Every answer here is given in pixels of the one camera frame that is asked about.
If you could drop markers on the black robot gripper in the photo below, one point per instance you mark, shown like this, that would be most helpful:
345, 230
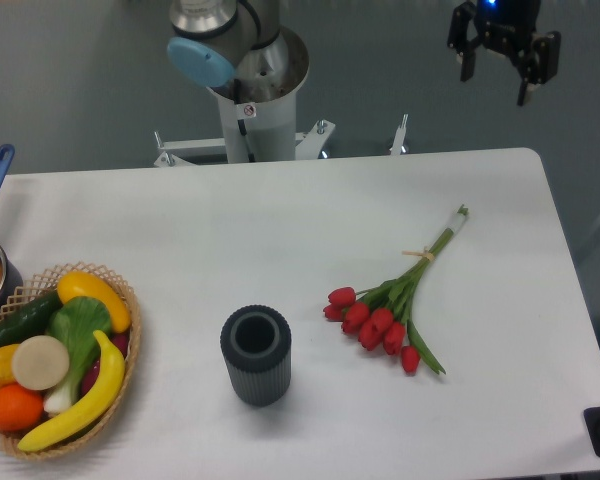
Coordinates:
504, 25

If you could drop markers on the silver robot arm blue cap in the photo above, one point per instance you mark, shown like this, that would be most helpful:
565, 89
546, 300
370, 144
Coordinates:
238, 48

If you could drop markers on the red tulip bouquet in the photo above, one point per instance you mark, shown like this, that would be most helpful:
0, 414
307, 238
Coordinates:
382, 316

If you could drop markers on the dark grey ribbed vase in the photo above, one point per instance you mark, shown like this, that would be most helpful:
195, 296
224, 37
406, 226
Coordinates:
256, 343

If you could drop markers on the red purple vegetable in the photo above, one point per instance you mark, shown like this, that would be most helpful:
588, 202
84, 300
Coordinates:
121, 341

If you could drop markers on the green bok choy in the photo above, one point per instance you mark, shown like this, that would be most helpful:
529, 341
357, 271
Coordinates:
73, 325

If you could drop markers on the yellow banana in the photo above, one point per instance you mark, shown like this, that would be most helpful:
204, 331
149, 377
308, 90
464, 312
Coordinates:
89, 408

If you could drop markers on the green cucumber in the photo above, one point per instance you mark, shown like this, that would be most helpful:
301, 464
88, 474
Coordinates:
29, 320

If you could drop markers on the beige round disc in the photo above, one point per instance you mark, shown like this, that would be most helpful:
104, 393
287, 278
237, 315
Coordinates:
40, 363

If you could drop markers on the orange fruit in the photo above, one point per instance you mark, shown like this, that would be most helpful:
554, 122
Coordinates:
20, 408

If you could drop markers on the woven wicker basket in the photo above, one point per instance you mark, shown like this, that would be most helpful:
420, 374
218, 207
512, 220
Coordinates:
44, 282

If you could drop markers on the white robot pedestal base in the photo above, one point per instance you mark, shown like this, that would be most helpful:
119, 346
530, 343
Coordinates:
251, 133

